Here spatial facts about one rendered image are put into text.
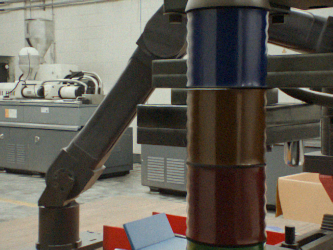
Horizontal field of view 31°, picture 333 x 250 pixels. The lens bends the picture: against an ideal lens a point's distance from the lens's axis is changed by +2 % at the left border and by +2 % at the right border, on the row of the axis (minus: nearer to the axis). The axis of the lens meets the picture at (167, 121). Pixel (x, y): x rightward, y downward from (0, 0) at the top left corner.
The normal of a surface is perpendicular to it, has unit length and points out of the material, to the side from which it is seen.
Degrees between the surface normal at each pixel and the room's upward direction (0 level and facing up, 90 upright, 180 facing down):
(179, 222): 90
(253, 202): 76
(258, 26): 104
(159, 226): 60
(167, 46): 90
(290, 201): 91
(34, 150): 90
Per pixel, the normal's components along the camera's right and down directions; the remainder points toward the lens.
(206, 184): -0.53, 0.29
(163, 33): -0.15, 0.05
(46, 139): -0.64, 0.04
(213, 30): -0.41, -0.20
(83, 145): -0.04, -0.18
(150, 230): 0.69, -0.47
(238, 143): 0.21, 0.29
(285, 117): 0.80, 0.04
